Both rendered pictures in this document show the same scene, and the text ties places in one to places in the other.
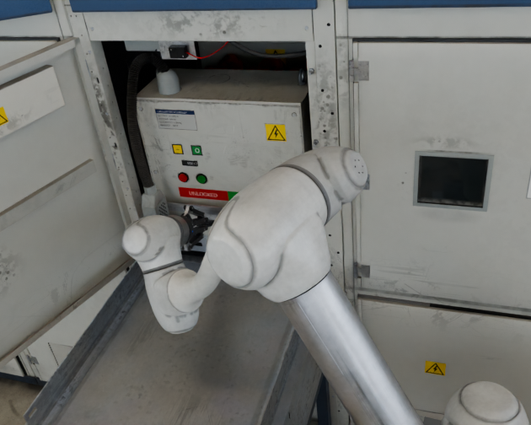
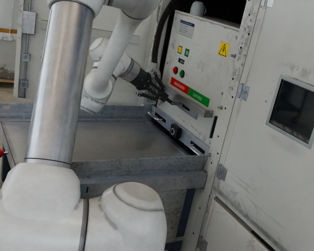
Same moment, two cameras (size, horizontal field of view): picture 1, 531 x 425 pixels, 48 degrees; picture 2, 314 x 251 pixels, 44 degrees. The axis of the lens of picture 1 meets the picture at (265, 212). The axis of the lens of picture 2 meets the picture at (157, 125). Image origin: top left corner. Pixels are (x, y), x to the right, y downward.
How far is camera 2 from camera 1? 1.01 m
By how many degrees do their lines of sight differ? 37
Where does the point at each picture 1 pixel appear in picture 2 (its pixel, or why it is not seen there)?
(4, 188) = not seen: hidden behind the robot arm
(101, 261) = (115, 99)
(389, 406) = (48, 100)
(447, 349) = not seen: outside the picture
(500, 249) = (309, 193)
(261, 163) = (210, 70)
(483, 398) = (134, 188)
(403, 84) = (289, 14)
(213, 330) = (116, 146)
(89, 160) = (138, 36)
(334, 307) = (65, 19)
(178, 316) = (83, 95)
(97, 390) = not seen: hidden behind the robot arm
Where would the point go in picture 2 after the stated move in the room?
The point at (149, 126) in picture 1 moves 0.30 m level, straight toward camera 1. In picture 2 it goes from (175, 30) to (139, 31)
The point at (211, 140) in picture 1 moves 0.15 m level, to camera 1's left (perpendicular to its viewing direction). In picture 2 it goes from (195, 47) to (168, 39)
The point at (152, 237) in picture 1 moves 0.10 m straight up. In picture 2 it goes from (102, 46) to (106, 18)
